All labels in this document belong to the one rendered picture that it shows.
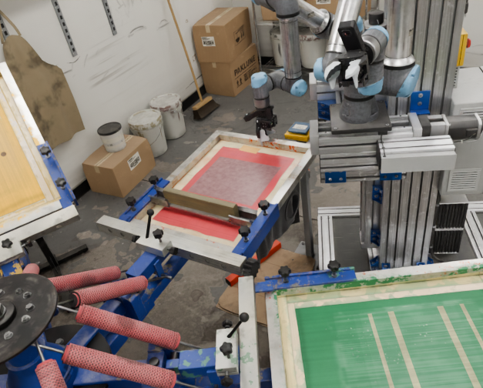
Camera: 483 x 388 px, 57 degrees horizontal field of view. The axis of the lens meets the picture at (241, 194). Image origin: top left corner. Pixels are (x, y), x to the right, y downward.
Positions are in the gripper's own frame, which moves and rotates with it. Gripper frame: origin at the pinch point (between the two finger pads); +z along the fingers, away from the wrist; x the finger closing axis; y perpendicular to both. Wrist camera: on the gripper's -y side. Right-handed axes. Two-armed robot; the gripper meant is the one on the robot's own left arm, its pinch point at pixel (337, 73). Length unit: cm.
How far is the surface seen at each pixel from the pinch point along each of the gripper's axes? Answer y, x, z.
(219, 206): 55, 61, -9
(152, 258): 55, 70, 24
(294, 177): 62, 44, -44
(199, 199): 52, 70, -9
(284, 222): 88, 55, -44
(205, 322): 153, 111, -21
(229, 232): 65, 57, -6
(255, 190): 63, 59, -34
